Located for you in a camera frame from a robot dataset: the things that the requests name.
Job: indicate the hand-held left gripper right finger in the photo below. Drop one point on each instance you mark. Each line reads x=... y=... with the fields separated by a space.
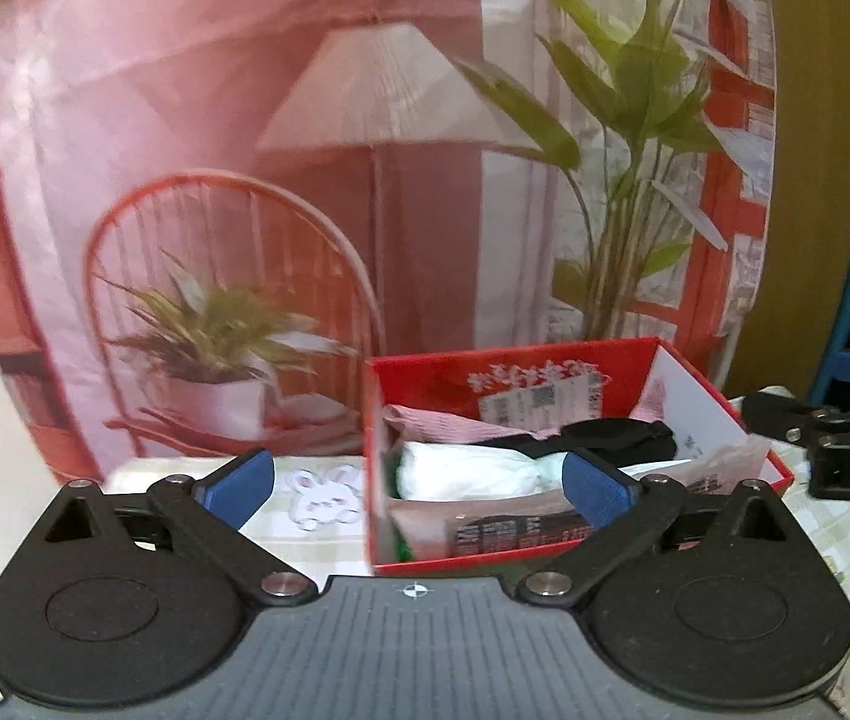
x=597 y=491

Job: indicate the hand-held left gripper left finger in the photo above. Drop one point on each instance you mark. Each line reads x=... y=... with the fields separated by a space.
x=236 y=489

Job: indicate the black sock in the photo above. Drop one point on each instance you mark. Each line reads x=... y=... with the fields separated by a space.
x=620 y=439

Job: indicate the clear plastic packet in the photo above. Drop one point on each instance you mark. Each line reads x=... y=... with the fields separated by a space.
x=470 y=469

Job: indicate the pink cloth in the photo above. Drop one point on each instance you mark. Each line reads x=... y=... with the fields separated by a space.
x=447 y=421

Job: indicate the pink packet black label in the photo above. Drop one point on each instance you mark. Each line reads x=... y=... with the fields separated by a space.
x=425 y=525

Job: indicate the red strawberry print cardboard box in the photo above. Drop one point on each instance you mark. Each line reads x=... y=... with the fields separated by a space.
x=425 y=382

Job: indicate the checked bunny print tablecloth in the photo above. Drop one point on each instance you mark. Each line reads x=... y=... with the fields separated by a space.
x=844 y=555

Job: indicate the printed room scene wall cloth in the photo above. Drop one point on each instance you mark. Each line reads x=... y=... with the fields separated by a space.
x=207 y=90

